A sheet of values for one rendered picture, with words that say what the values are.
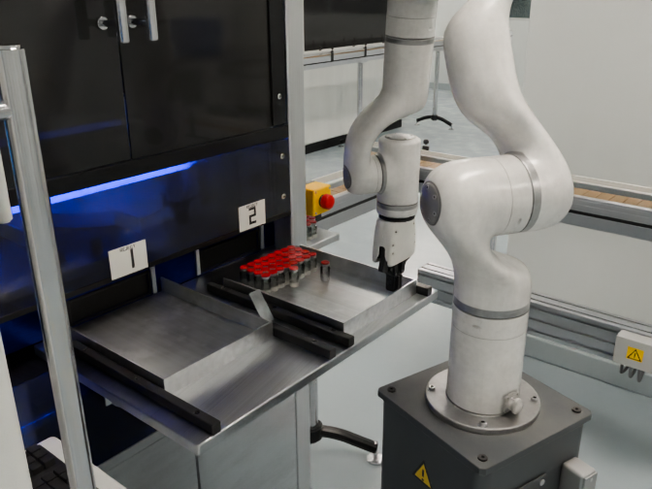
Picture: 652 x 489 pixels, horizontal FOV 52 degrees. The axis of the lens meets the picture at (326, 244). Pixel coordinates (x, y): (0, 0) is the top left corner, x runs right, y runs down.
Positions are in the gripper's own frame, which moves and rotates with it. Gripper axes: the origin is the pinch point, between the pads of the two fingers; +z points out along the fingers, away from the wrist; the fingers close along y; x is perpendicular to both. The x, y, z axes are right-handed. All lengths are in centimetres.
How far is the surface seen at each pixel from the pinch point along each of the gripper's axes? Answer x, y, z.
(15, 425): 19, 90, -24
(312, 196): -34.9, -14.3, -8.6
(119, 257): -35, 43, -11
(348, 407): -59, -63, 93
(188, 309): -31.3, 30.7, 4.3
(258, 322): -12.6, 28.6, 2.1
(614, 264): 7, -143, 42
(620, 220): 22, -82, 4
